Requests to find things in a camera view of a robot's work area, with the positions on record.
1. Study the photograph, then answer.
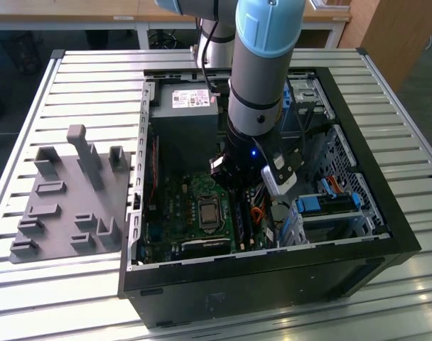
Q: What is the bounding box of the grey power supply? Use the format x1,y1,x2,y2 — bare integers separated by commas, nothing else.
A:
150,83,231,175

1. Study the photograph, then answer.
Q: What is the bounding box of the silver CPU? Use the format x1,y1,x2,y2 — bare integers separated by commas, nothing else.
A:
200,204,219,224

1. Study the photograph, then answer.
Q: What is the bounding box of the round grey speaker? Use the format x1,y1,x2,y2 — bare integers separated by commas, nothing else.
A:
272,200,291,222

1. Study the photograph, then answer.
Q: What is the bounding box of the metal socket cover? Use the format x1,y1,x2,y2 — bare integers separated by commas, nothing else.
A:
196,194,222,234

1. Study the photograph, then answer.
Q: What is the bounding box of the green motherboard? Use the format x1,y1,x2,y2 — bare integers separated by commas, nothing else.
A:
139,141,274,264

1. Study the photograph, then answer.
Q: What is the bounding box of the blue disk carrier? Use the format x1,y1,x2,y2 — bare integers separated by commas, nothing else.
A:
293,193,362,216

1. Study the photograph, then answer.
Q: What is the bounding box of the grey metal drive cage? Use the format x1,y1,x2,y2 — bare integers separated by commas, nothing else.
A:
283,76,337,134

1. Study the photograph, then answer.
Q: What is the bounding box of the black graphics card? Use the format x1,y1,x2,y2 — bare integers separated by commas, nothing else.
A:
179,237,235,259

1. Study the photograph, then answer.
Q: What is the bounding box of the black PC case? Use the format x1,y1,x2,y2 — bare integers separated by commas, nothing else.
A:
117,66,422,330

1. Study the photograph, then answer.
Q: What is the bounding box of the grey parts rack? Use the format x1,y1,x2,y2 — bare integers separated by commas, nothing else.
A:
9,124,134,264

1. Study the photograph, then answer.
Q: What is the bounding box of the wooden cabinet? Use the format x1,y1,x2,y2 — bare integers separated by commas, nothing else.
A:
338,0,432,92

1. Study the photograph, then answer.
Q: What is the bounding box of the black camera bracket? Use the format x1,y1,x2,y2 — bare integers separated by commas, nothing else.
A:
253,136,306,185

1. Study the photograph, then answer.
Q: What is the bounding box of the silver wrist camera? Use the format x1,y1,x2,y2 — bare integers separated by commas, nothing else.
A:
260,156,299,197

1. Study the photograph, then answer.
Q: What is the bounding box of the orange wire bundle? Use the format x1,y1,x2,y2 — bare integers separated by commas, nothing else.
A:
250,207,271,224

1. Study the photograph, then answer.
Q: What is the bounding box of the blue disk wire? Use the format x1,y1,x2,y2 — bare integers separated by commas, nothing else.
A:
321,178,337,200

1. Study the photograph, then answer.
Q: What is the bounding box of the orange disk wire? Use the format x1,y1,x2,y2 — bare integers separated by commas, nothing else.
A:
327,176,349,195

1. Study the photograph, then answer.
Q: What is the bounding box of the red black twisted wire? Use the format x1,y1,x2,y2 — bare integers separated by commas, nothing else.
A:
147,136,160,211

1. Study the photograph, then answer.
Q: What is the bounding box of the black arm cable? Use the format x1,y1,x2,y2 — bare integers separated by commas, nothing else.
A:
200,19,222,99

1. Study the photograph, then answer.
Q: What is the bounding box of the wooden desk white frame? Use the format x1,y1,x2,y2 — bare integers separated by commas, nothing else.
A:
0,0,352,49

